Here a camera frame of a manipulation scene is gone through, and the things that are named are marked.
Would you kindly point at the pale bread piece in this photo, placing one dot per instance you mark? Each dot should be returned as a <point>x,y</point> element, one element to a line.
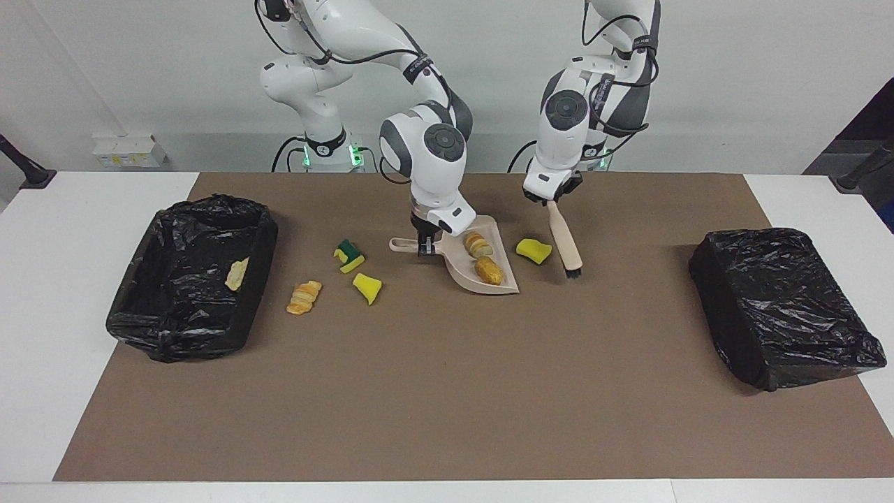
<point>236,276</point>

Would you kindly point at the brown bread roll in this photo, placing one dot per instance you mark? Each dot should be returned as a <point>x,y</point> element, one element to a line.
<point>489,271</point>

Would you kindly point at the brown table mat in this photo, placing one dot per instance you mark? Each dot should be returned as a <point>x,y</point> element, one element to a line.
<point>628,419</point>

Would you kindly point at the beige hand brush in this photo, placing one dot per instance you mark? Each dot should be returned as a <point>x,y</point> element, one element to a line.
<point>564,241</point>

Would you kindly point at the bin with black bag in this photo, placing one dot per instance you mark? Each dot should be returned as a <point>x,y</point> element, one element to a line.
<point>174,300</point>
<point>768,307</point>

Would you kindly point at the white wall socket box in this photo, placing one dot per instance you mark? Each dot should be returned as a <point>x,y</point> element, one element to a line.
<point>129,150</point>

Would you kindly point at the yellow and green sponge piece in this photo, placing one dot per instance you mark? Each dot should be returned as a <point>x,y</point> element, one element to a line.
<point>347,250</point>

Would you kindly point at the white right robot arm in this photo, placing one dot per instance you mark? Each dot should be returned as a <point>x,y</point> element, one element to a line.
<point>433,168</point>

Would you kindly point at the beige plastic dustpan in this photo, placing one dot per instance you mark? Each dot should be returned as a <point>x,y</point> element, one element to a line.
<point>456,265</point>

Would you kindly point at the black stand leg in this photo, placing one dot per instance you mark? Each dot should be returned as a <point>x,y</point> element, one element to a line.
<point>28,168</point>
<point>866,164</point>

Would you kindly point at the striped croissant piece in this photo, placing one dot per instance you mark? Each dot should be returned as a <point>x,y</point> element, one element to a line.
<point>478,244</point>
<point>304,298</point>

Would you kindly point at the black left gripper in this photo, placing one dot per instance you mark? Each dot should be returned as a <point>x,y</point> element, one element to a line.
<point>573,184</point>

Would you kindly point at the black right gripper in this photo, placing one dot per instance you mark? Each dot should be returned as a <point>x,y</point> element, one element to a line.
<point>422,227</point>

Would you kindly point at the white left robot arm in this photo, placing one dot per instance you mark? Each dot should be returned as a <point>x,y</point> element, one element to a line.
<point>566,140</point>

